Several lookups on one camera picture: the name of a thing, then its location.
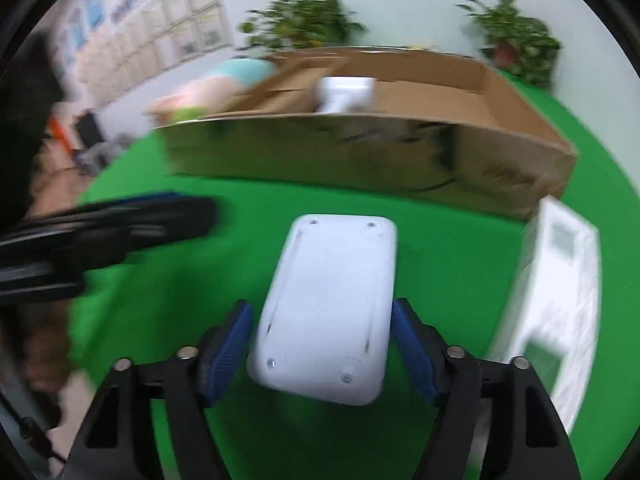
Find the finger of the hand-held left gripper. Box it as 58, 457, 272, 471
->
70, 191, 219, 261

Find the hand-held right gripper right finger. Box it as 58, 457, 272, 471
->
391, 298, 583, 480

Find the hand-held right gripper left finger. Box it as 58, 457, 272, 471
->
62, 300, 255, 480

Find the white plastic device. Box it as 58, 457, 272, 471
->
246, 214, 398, 407

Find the pastel plush toy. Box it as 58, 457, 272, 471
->
145, 57, 276, 123

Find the small brown cardboard box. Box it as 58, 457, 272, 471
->
220, 57, 351, 115

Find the large cardboard box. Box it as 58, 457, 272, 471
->
152, 46, 578, 221

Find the white hair dryer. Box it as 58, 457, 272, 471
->
316, 76, 376, 115

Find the grey plastic stool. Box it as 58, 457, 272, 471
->
75, 147, 101, 177
95, 140, 126, 168

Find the black cabinet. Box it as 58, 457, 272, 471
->
75, 112, 104, 148

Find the white carton with barcode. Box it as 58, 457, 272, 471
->
487, 195, 601, 436

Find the potted plant in white mug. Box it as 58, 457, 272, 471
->
237, 0, 368, 53

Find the potted plant in brown pot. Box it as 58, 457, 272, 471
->
456, 0, 563, 88

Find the black strap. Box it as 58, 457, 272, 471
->
15, 415, 68, 466

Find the wall of framed certificates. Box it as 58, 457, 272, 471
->
55, 0, 236, 106

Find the row of blue wall posters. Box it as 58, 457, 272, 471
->
65, 0, 108, 46

